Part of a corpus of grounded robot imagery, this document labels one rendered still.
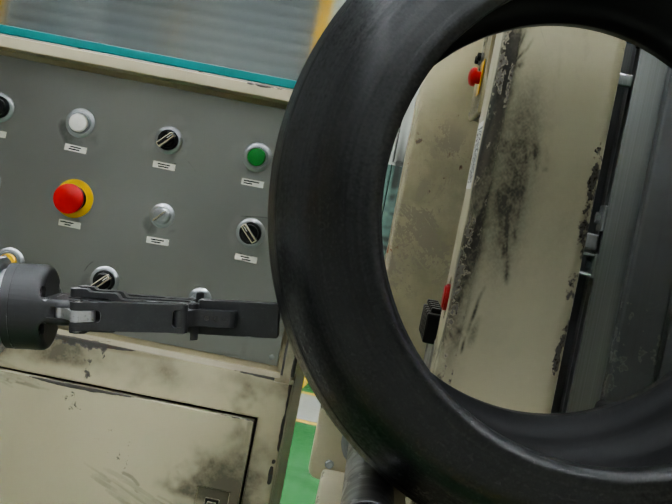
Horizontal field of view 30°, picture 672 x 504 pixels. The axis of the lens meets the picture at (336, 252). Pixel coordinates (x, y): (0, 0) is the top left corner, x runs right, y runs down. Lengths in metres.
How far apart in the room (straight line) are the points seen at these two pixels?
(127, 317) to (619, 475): 0.42
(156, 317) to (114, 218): 0.64
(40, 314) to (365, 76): 0.35
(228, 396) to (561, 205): 0.54
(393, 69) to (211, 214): 0.75
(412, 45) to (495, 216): 0.41
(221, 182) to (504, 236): 0.48
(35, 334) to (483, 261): 0.49
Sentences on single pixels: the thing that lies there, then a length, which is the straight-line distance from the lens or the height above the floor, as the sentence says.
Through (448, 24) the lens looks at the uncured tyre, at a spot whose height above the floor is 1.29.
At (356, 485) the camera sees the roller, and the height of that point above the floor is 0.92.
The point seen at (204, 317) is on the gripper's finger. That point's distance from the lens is 1.08.
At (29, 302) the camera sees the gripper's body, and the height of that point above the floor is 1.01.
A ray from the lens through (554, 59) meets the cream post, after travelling 1.35.
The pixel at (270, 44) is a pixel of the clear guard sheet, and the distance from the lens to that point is 1.66.
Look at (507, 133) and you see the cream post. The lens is 1.34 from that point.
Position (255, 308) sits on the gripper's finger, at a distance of 1.08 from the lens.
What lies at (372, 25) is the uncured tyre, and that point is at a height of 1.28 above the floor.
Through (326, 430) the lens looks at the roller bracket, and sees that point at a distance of 1.33.
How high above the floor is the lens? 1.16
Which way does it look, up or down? 3 degrees down
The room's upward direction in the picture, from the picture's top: 11 degrees clockwise
